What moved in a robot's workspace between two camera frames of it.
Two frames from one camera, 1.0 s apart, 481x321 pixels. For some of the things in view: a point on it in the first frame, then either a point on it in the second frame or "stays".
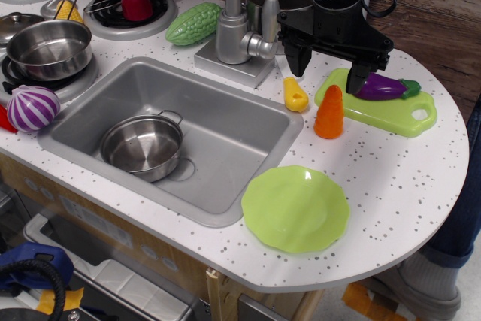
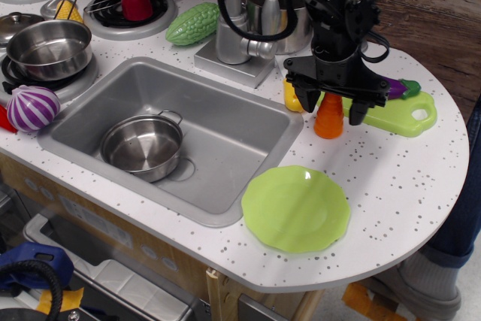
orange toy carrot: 329,121 stays
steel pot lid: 11,22 stays
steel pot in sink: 146,146 stays
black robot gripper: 335,25 to 336,68
